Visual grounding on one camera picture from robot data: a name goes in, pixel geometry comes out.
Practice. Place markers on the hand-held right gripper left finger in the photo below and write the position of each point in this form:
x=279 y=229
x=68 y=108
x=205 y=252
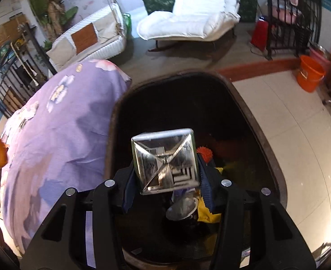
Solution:
x=129 y=197

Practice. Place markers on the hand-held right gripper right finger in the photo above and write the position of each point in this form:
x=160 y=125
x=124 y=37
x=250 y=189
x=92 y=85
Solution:
x=210 y=191

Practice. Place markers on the yellow packet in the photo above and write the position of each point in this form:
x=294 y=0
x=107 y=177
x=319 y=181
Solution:
x=204 y=213

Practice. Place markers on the white drink carton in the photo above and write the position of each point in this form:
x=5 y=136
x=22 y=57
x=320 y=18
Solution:
x=165 y=160

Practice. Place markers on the black trash bin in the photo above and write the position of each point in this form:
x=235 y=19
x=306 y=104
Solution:
x=196 y=104

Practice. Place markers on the orange bucket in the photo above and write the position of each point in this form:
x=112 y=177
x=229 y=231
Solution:
x=308 y=78

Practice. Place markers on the white wicker swing sofa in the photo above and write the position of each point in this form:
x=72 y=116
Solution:
x=103 y=47

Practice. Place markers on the beige cushion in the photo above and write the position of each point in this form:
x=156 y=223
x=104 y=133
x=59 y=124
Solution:
x=61 y=53
x=106 y=26

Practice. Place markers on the red container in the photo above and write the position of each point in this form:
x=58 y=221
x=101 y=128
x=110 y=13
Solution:
x=259 y=35

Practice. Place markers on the orange cushion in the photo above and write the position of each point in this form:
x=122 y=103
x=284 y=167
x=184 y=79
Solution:
x=84 y=38

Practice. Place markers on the green plastic bag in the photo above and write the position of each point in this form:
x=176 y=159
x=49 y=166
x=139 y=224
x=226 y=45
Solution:
x=127 y=24

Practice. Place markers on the white lounge chair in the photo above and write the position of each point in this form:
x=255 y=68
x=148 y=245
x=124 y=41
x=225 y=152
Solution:
x=187 y=19

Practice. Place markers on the pink basin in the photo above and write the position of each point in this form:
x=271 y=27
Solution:
x=321 y=57

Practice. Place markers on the black iron railing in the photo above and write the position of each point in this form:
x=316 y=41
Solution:
x=39 y=47

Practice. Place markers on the black iron rack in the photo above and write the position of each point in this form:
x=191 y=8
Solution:
x=303 y=38

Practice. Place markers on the green patterned cabinet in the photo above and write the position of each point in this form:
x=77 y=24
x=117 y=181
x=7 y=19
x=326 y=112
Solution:
x=159 y=1

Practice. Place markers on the artificial tree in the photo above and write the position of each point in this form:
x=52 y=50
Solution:
x=53 y=14

